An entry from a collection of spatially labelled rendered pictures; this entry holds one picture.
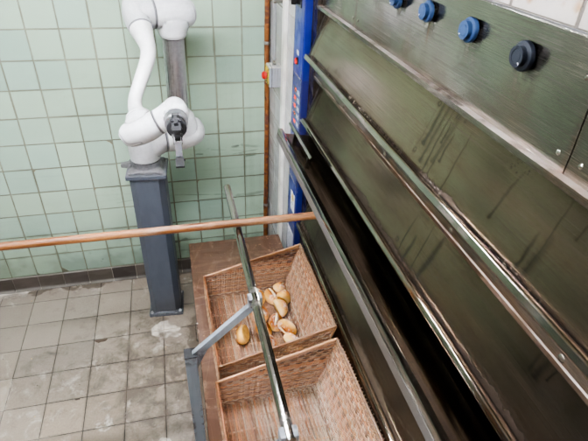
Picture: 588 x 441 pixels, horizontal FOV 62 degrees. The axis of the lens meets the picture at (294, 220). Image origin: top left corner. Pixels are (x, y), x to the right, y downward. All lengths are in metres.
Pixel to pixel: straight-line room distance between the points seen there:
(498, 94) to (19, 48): 2.42
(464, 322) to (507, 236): 0.25
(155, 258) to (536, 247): 2.36
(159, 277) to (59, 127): 1.01
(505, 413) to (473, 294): 0.23
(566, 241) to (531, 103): 0.23
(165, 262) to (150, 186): 0.52
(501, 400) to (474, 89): 0.59
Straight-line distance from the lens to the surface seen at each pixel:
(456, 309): 1.11
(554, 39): 0.85
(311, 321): 2.15
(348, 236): 1.45
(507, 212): 0.93
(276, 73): 2.56
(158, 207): 2.73
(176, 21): 2.40
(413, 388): 1.05
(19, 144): 3.11
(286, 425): 1.27
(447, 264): 1.15
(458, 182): 1.04
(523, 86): 0.91
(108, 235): 1.86
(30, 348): 3.28
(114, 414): 2.82
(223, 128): 3.00
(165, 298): 3.13
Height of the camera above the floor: 2.24
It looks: 34 degrees down
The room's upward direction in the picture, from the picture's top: 3 degrees clockwise
